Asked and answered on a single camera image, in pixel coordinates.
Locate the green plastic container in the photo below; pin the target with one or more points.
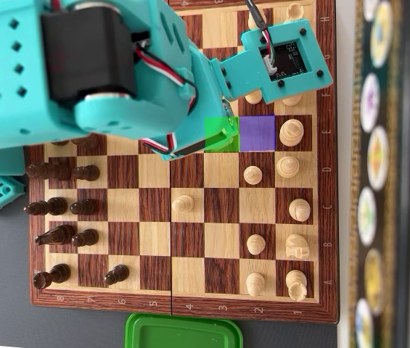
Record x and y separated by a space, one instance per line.
183 333

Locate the dark wooden rook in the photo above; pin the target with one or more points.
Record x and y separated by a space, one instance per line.
52 275

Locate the dark wooden bishop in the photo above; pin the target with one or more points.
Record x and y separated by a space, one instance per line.
46 207

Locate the dark wooden knight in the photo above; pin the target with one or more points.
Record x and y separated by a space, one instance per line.
57 235

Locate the grey textured mat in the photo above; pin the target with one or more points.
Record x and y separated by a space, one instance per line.
1 290

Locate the light wooden pawn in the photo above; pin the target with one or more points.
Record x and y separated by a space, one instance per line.
183 204
252 175
252 22
255 283
255 243
252 98

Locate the wooden folding chessboard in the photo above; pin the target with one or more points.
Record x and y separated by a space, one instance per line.
154 203

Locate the dark wooden queen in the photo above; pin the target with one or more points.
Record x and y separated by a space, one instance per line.
48 171

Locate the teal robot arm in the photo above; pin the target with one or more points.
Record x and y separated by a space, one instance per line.
8 72

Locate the light wooden king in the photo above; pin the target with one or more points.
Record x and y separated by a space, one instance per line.
291 132

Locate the light wooden queen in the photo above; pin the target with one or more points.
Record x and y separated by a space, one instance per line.
287 166

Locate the black framed decorative panel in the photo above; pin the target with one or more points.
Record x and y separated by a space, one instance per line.
375 159

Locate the light wooden rook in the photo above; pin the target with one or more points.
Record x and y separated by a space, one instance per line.
295 282
293 11

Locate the light wooden knight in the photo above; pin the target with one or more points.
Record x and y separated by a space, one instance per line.
296 246

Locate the light wooden bishop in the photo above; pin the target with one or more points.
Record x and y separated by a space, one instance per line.
299 210
291 100

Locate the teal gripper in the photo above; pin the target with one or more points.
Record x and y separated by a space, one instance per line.
190 149

